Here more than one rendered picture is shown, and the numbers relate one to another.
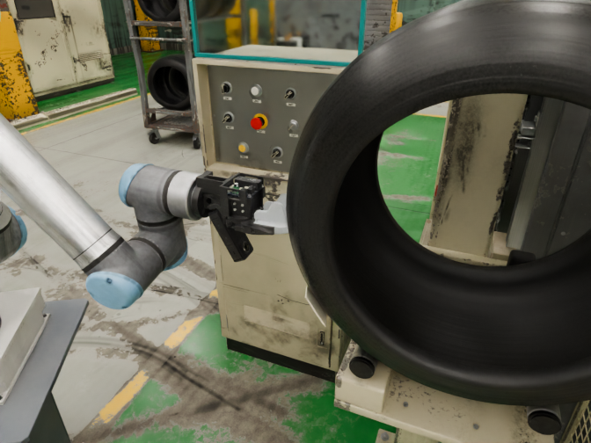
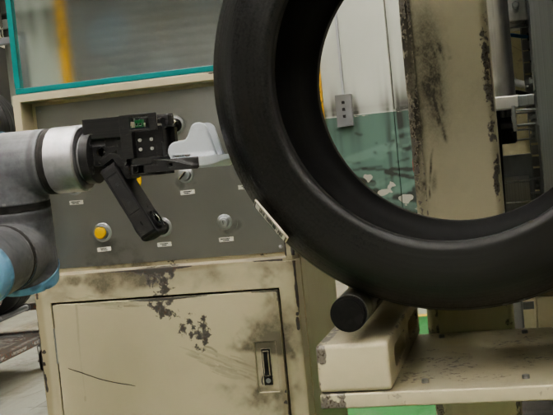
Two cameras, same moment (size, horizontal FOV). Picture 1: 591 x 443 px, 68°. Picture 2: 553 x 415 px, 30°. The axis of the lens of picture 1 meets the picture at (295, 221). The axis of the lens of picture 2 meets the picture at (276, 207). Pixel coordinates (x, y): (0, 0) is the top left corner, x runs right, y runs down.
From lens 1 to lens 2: 79 cm
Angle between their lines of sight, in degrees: 27
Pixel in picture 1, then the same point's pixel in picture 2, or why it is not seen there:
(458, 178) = (434, 123)
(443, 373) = (446, 244)
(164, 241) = (33, 233)
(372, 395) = (372, 356)
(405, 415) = (427, 386)
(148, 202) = (11, 170)
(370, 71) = not seen: outside the picture
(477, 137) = (443, 61)
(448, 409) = (487, 375)
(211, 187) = (104, 128)
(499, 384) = (513, 231)
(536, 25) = not seen: outside the picture
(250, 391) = not seen: outside the picture
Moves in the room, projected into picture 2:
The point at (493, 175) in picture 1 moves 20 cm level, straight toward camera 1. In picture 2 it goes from (476, 106) to (460, 104)
